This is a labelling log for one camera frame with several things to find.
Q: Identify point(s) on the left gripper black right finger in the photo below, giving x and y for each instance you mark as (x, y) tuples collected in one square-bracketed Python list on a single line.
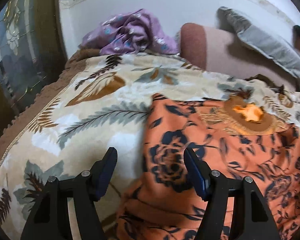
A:
[(251, 218)]

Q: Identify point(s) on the dark wooden glass door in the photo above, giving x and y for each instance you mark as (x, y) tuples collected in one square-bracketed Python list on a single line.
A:
[(32, 54)]

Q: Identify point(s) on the purple floral cloth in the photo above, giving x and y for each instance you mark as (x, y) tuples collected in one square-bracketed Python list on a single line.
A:
[(130, 33)]

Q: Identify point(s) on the pink and maroon bolster pillow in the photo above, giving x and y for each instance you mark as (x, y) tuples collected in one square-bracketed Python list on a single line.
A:
[(220, 51)]

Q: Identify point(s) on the grey pillow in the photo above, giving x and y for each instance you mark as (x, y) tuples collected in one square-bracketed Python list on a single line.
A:
[(259, 38)]

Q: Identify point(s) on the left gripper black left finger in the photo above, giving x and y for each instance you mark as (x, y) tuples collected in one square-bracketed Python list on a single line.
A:
[(49, 217)]

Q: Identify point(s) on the orange floral garment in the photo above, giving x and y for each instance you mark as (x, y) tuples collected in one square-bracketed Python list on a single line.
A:
[(163, 204)]

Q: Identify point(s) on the beige leaf-print blanket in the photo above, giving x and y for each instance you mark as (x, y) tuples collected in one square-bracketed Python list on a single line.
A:
[(105, 101)]

